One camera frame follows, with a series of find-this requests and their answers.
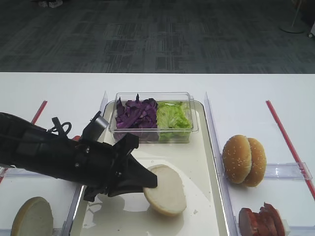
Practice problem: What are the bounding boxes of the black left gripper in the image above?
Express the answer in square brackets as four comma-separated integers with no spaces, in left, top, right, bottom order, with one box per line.
[71,134,158,202]

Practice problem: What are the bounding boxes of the bun bottom half white cut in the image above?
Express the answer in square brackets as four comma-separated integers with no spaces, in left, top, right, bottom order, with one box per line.
[143,164,187,216]

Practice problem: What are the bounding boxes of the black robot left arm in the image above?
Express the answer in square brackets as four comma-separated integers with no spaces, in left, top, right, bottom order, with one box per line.
[0,113,142,202]

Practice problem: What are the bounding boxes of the green lettuce pieces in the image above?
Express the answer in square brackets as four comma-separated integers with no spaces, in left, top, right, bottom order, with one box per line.
[157,101,192,143]

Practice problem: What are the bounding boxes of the dark red meat patty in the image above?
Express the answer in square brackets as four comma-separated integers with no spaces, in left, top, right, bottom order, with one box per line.
[239,208,258,236]

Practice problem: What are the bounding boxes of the red meat slices stack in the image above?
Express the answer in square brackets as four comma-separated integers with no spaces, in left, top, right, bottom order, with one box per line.
[254,202,285,236]

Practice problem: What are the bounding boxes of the white meat pusher block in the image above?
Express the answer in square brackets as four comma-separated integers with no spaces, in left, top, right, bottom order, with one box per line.
[282,219,291,236]

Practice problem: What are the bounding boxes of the purple cabbage shreds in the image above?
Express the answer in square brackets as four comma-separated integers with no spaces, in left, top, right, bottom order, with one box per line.
[113,94,158,143]

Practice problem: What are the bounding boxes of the clear plastic salad container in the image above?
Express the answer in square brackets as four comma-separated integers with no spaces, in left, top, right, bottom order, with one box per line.
[108,92,199,143]

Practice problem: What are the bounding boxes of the white metal tray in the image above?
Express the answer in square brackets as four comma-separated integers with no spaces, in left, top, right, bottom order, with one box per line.
[64,101,231,236]

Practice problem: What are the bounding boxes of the left sesame bun top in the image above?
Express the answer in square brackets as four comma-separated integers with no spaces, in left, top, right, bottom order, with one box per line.
[222,135,252,184]

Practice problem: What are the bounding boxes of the sesame bun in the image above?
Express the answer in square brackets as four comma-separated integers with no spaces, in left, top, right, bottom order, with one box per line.
[222,135,252,184]
[243,138,267,187]

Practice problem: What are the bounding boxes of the left red plastic strip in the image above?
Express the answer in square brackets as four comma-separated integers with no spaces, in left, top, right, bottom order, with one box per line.
[31,100,48,124]

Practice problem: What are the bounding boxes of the red plastic strip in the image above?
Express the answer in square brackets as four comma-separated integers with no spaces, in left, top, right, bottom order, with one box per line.
[31,100,48,124]
[266,100,315,198]

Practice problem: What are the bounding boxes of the right sesame bun top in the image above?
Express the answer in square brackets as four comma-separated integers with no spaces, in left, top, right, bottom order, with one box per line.
[243,138,267,187]

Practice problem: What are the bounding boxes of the right red plastic strip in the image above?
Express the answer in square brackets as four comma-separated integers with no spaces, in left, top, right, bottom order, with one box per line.
[266,100,315,198]

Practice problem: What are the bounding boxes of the white floor stand base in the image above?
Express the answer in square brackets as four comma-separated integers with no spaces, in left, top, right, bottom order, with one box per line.
[279,0,305,34]

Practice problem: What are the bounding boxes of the clear left bun slide rail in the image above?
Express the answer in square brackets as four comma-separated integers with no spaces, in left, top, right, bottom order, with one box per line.
[52,185,84,236]

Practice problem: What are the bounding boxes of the clear bun slide rail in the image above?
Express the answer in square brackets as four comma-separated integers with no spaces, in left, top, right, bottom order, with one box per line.
[52,185,84,236]
[264,162,313,180]

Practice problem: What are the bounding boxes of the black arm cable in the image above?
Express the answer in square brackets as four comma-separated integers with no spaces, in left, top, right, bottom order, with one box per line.
[46,117,72,140]

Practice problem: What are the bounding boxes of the bun bottom half on rail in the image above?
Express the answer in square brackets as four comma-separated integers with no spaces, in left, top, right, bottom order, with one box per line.
[10,197,54,236]

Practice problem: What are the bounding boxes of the right clear long guide rail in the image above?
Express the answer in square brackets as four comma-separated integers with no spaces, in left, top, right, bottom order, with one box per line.
[204,93,240,236]

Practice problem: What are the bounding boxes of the clear tomato slide rail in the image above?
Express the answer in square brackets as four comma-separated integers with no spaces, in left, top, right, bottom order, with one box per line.
[0,168,44,177]

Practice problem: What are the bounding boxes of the clear right bun slide rail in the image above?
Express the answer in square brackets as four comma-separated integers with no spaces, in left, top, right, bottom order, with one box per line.
[264,162,313,180]

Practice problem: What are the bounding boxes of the clear meat slide rail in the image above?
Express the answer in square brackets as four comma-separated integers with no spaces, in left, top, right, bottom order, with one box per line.
[288,226,315,236]

